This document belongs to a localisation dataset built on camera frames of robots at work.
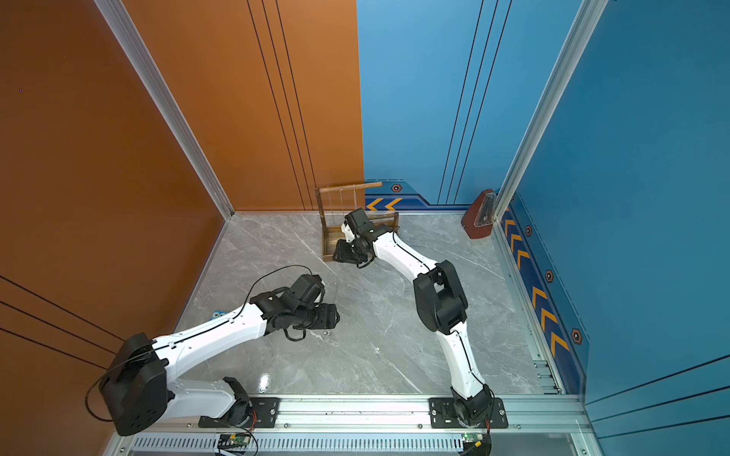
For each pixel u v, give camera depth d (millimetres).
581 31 713
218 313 905
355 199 1012
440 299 557
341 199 968
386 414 757
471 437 725
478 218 1058
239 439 719
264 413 740
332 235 1122
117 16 696
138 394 409
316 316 723
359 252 795
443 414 725
